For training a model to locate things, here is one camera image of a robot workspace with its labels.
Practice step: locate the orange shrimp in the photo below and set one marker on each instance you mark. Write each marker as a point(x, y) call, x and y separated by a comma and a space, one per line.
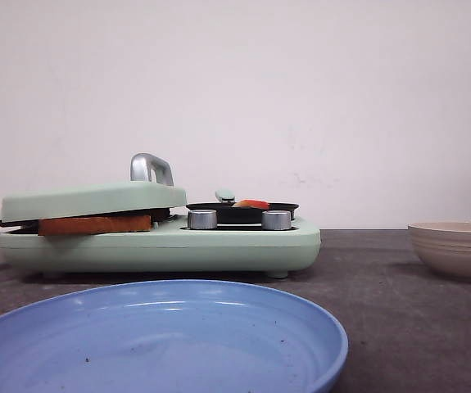
point(249, 203)

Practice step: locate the white bread slice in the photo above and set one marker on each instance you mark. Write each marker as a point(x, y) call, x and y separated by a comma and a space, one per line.
point(94, 225)
point(159, 214)

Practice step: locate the cream ribbed bowl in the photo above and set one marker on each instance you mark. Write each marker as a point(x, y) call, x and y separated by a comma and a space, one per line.
point(445, 247)

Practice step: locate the mint green breakfast maker base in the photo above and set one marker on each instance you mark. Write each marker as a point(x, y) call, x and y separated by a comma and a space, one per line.
point(170, 247)

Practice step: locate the black frying pan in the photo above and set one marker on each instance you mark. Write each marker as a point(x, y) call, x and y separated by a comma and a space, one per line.
point(226, 214)

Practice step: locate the left silver knob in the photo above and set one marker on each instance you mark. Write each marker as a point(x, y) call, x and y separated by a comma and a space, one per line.
point(202, 219)

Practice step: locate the silver knob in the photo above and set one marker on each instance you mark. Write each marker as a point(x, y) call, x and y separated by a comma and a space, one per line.
point(202, 219)
point(276, 220)

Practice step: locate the right silver knob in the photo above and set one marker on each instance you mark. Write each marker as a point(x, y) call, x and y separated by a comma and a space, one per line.
point(276, 220)

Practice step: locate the blue plate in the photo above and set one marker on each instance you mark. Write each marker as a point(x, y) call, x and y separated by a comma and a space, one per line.
point(172, 336)

